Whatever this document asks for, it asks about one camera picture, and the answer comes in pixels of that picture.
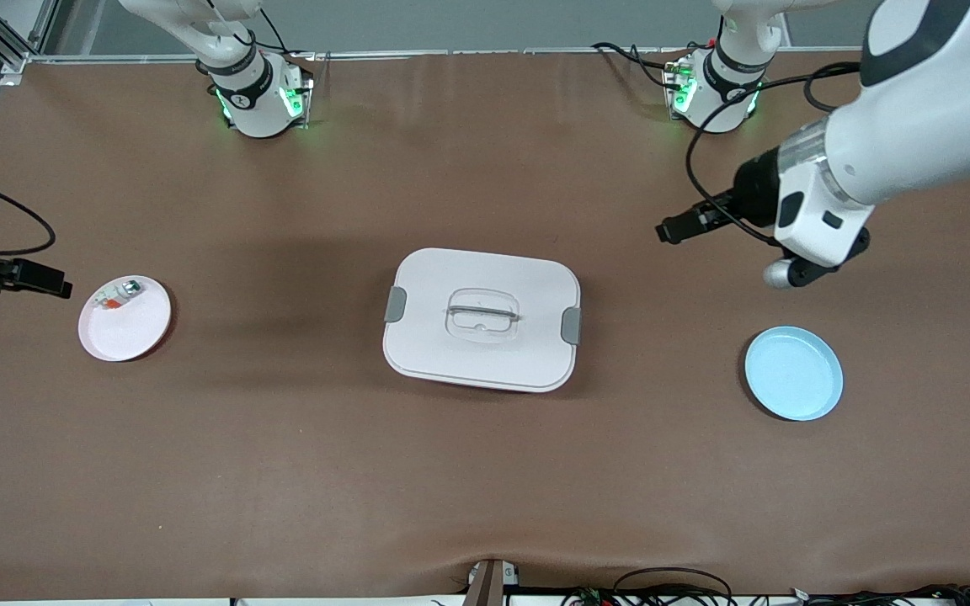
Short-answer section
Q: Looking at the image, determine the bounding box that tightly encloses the black cable bundle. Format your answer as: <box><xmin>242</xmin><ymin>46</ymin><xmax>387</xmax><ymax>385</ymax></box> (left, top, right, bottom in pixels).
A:
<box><xmin>561</xmin><ymin>566</ymin><xmax>970</xmax><ymax>606</ymax></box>

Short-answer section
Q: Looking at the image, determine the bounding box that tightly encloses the aluminium frame post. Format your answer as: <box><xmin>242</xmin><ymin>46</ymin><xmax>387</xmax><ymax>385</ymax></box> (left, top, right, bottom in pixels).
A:
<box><xmin>0</xmin><ymin>0</ymin><xmax>61</xmax><ymax>77</ymax></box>

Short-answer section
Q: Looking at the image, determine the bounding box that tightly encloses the light blue round plate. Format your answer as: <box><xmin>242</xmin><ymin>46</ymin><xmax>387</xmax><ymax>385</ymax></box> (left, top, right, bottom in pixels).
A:
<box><xmin>743</xmin><ymin>326</ymin><xmax>845</xmax><ymax>422</ymax></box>

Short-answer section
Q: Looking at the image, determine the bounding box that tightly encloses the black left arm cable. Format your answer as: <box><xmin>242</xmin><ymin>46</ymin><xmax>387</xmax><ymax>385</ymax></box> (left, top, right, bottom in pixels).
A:
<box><xmin>685</xmin><ymin>63</ymin><xmax>865</xmax><ymax>247</ymax></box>

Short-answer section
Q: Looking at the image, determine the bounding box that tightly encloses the white lidded lunch box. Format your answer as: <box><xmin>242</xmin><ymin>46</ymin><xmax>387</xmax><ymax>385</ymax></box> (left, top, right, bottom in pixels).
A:
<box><xmin>381</xmin><ymin>247</ymin><xmax>583</xmax><ymax>394</ymax></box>

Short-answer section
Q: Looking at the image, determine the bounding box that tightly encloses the black base cable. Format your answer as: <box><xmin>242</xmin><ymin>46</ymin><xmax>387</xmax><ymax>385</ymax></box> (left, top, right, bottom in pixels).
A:
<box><xmin>237</xmin><ymin>0</ymin><xmax>288</xmax><ymax>56</ymax></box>
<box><xmin>592</xmin><ymin>42</ymin><xmax>680</xmax><ymax>89</ymax></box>

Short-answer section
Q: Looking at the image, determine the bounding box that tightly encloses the brown metal bracket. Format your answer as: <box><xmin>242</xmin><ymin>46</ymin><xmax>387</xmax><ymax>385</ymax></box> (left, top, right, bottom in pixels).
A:
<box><xmin>464</xmin><ymin>558</ymin><xmax>521</xmax><ymax>606</ymax></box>

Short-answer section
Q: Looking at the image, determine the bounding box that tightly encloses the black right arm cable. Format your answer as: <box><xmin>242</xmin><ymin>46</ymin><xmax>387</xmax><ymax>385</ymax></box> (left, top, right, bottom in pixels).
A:
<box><xmin>0</xmin><ymin>173</ymin><xmax>57</xmax><ymax>256</ymax></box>

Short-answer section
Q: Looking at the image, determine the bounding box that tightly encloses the pink round plate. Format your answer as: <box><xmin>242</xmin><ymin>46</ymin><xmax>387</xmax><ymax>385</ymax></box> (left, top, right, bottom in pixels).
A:
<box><xmin>78</xmin><ymin>274</ymin><xmax>173</xmax><ymax>363</ymax></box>

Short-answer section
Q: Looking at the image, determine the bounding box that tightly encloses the aluminium table edge rail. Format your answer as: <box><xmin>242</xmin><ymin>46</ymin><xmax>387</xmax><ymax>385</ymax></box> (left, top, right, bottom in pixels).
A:
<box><xmin>26</xmin><ymin>46</ymin><xmax>865</xmax><ymax>66</ymax></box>

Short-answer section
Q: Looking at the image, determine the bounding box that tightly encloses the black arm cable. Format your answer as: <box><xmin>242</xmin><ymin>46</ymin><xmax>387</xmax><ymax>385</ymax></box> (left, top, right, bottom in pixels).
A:
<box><xmin>0</xmin><ymin>173</ymin><xmax>57</xmax><ymax>256</ymax></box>
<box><xmin>685</xmin><ymin>63</ymin><xmax>865</xmax><ymax>247</ymax></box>

